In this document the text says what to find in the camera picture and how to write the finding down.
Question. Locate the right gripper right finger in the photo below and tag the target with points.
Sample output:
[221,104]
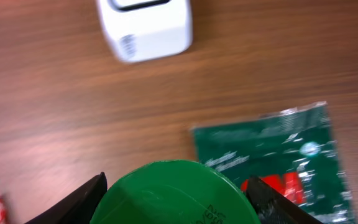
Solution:
[273,208]

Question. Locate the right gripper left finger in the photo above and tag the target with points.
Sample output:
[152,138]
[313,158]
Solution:
[78,207]

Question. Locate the green lid jar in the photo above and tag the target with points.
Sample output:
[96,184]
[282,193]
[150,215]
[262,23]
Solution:
[174,192]

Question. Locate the white barcode scanner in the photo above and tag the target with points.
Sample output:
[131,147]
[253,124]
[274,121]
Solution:
[137,31]

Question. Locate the green glove package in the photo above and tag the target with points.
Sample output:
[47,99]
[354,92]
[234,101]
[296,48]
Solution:
[292,150]

